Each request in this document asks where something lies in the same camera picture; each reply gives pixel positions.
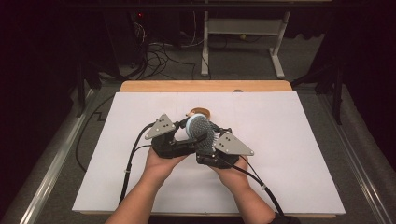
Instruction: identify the person's right hand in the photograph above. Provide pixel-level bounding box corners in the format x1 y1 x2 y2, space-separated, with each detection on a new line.
210 157 250 191

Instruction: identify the round wooden cup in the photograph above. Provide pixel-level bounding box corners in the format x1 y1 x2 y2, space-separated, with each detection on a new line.
190 106 212 121

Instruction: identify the white board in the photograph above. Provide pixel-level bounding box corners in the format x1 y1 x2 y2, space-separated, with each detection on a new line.
72 91 347 216

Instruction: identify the white metal stand frame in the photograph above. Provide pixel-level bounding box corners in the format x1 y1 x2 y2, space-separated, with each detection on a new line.
200 10 292 80

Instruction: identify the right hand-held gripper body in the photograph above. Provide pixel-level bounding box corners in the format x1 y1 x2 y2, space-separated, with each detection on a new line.
195 131 255 170

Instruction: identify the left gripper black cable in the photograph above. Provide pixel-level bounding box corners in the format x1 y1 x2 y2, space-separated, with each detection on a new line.
119 122 157 205

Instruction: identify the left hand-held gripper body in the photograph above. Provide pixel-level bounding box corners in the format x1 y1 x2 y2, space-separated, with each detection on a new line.
144 113 198 160

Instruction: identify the black stand leg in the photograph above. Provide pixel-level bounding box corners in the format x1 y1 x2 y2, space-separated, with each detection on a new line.
74 58 105 119
290 60 346 126

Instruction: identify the black floor cable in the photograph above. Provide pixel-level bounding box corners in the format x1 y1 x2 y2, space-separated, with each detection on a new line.
75 94 117 173

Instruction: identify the black box with red light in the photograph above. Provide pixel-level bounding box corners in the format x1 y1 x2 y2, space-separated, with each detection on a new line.
104 8 148 67

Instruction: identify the light blue hairbrush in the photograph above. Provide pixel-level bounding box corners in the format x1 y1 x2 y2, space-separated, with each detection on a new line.
185 113 219 156

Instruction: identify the wooden table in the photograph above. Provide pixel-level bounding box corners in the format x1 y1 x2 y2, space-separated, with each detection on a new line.
79 79 338 219

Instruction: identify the person's left hand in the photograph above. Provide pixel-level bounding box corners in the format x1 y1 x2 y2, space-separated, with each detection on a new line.
143 147 189 189

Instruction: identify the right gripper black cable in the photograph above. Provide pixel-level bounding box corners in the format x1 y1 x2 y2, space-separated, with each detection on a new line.
217 154 286 217

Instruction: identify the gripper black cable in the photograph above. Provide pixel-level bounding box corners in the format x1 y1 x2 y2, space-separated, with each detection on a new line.
119 122 157 205
217 154 286 217

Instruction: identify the aluminium rail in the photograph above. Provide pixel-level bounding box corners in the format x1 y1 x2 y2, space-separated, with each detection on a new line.
18 89 96 224
317 92 396 224

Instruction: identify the bundle of floor cables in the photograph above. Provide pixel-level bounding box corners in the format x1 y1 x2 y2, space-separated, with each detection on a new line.
129 21 198 81

